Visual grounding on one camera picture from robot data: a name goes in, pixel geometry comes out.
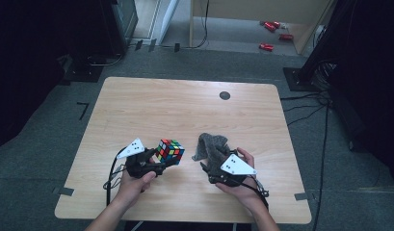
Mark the person's left hand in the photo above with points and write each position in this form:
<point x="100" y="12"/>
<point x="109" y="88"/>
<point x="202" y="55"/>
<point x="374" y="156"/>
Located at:
<point x="133" y="191"/>

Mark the grey fuzzy cloth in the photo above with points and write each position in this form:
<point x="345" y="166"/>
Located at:
<point x="214" y="149"/>

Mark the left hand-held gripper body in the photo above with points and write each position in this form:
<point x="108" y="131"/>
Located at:
<point x="138" y="162"/>

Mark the black tape strip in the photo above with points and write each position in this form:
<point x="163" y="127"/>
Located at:
<point x="177" y="47"/>
<point x="152" y="45"/>
<point x="138" y="45"/>

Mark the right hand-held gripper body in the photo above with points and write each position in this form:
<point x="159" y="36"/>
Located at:
<point x="231" y="174"/>

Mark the white metal rail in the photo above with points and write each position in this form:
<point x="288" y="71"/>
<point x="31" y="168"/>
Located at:
<point x="169" y="19"/>

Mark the dark round table grommet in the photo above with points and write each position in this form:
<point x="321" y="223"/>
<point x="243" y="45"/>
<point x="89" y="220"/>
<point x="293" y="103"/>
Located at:
<point x="224" y="95"/>

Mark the multicoloured puzzle cube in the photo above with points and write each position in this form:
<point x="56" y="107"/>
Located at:
<point x="170" y="151"/>

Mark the black stand base plate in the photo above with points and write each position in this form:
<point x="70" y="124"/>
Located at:
<point x="84" y="72"/>

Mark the light wooden furniture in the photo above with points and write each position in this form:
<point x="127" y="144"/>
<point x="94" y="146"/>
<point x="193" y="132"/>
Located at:
<point x="258" y="8"/>

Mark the person's right hand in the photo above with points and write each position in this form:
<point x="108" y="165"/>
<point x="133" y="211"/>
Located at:
<point x="246" y="194"/>

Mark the black cabinet with glass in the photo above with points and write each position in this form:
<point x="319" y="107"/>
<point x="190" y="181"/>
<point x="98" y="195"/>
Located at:
<point x="120" y="25"/>

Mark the person's dark clothing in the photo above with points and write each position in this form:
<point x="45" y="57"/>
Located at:
<point x="185" y="226"/>

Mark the black curtain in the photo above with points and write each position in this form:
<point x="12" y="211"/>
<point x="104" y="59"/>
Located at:
<point x="31" y="64"/>
<point x="374" y="80"/>

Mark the red can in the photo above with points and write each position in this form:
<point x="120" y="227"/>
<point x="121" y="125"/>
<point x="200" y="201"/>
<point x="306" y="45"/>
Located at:
<point x="266" y="47"/>
<point x="276" y="24"/>
<point x="270" y="26"/>
<point x="286" y="37"/>

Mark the grey tape piece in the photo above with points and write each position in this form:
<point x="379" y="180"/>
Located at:
<point x="63" y="191"/>
<point x="301" y="196"/>

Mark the black stand with base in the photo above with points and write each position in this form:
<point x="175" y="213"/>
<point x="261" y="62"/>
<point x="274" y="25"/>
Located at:
<point x="305" y="77"/>

